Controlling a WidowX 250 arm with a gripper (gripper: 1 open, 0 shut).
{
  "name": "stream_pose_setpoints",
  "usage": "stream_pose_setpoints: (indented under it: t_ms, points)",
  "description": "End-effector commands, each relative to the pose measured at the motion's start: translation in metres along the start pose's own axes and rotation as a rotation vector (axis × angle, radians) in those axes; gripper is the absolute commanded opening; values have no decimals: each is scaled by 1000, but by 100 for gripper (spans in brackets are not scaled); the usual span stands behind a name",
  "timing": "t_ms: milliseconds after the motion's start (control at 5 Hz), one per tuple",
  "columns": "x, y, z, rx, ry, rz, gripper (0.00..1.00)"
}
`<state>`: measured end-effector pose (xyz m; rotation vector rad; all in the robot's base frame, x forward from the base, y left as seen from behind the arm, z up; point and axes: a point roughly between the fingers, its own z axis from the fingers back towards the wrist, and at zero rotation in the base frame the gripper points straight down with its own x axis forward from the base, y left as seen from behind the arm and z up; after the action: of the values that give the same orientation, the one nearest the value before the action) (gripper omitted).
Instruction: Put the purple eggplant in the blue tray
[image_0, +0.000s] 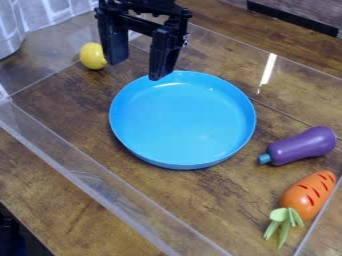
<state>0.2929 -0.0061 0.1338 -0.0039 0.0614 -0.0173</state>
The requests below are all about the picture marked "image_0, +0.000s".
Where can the blue round tray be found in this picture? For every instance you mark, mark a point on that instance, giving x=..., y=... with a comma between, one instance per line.
x=185, y=122

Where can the yellow toy lemon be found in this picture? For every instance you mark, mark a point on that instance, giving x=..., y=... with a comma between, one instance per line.
x=92, y=56

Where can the dark wooden ledge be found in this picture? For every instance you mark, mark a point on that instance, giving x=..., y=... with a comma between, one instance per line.
x=295, y=19

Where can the purple toy eggplant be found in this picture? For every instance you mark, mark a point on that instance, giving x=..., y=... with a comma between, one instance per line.
x=313, y=143

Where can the orange toy carrot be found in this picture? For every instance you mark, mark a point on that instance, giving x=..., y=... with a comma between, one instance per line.
x=301, y=203

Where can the clear acrylic enclosure wall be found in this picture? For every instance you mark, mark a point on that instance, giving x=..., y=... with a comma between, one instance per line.
x=164, y=229

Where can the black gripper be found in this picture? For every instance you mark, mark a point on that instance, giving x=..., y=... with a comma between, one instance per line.
x=168, y=41

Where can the grey checked curtain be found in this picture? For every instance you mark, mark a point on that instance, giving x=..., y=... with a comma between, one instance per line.
x=23, y=16

